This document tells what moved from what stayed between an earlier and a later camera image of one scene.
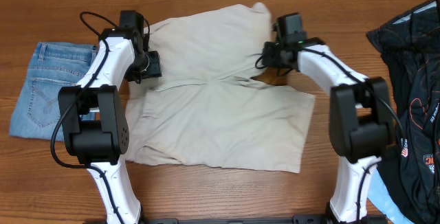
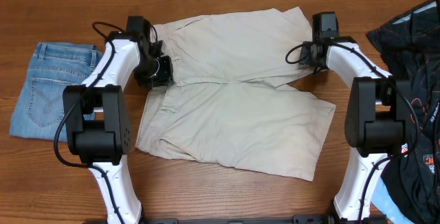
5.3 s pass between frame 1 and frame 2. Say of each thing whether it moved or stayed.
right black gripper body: moved
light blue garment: stayed
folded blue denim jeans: stayed
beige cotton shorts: moved
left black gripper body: moved
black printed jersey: stayed
